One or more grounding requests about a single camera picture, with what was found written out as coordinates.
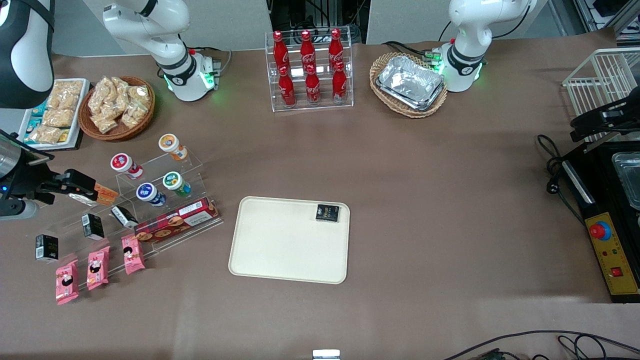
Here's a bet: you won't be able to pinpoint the long black cable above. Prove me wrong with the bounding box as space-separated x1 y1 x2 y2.
442 329 640 360

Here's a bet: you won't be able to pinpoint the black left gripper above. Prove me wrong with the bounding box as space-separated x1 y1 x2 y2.
570 98 640 144

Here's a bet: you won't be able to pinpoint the metal frame shelf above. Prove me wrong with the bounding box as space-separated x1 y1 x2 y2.
570 0 640 44

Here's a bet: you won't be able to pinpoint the small black box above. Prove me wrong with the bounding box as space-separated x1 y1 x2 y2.
35 234 59 264
110 205 139 230
81 213 105 241

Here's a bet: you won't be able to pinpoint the white rectangular snack tray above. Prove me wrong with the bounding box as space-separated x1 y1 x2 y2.
17 78 91 151

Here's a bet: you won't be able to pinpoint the white wire basket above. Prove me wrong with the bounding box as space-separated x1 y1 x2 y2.
562 47 640 144

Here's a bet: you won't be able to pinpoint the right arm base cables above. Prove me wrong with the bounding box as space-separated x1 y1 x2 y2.
187 46 234 91

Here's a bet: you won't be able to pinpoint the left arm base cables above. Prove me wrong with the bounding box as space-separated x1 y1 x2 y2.
382 40 442 67

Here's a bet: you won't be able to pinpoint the light wicker basket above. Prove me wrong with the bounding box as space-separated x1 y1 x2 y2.
369 52 449 119

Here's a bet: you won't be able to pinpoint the beige plastic tray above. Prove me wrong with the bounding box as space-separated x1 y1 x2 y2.
228 196 351 285

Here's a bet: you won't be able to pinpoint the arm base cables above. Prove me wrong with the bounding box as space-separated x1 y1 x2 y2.
382 40 442 67
187 46 234 91

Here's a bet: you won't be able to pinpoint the red lid cup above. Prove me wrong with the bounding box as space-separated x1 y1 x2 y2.
110 153 144 180

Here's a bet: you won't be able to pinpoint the aluminium foil tray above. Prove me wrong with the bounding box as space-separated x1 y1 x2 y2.
376 55 446 112

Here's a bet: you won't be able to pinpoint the black snack packet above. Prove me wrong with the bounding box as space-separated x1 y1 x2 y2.
315 204 342 223

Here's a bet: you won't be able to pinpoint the red cola bottle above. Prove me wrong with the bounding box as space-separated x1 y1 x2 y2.
332 61 348 101
328 28 345 66
272 30 291 71
278 66 297 108
305 65 321 105
299 30 317 68

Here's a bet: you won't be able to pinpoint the black power cable with plug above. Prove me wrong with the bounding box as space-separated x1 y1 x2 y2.
536 134 587 227

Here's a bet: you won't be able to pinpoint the metal tray in machine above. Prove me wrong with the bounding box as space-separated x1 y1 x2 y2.
611 151 640 211

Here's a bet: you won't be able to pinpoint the looped black cable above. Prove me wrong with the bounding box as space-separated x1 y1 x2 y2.
557 334 640 360

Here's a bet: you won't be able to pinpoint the orange lid cup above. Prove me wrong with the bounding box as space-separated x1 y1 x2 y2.
158 133 189 161

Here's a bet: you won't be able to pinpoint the clear acrylic bottle rack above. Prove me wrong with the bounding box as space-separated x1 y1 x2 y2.
264 27 355 113

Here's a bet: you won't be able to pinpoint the clear acrylic stepped stand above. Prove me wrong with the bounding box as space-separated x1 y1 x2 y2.
22 147 225 288

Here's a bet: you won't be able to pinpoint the green lid cup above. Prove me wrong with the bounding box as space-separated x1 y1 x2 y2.
162 171 192 197

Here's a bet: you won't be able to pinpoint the clear bag of tan snacks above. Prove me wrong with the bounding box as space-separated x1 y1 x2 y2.
88 77 114 115
111 76 130 101
91 111 119 134
121 102 149 130
127 85 151 108

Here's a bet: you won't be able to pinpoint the red cookie box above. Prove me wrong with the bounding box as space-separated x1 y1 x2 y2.
134 197 220 244

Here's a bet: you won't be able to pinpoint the narrow white partition panel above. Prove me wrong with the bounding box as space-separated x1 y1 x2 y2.
366 0 454 45

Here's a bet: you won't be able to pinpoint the wide white partition panel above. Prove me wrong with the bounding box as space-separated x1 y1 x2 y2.
82 0 274 52

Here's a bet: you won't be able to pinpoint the blue lid cup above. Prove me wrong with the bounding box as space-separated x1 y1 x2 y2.
136 182 167 208

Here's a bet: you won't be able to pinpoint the black machine with yellow panel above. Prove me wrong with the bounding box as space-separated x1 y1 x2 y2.
560 140 640 304

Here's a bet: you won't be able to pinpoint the pink snack packet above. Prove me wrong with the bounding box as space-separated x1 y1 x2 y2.
55 260 80 306
121 234 146 276
86 246 111 291

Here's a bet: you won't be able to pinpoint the orange sandwich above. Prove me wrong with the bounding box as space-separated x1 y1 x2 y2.
94 183 120 206

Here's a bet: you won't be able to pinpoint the tan cracker bag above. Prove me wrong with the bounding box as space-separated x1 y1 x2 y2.
50 92 81 111
42 108 76 129
27 125 64 145
53 80 84 96

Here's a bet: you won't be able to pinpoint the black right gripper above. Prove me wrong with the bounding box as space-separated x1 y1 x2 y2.
0 162 100 207

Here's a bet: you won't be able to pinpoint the brown wicker basket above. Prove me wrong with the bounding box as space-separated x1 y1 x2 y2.
77 76 156 142

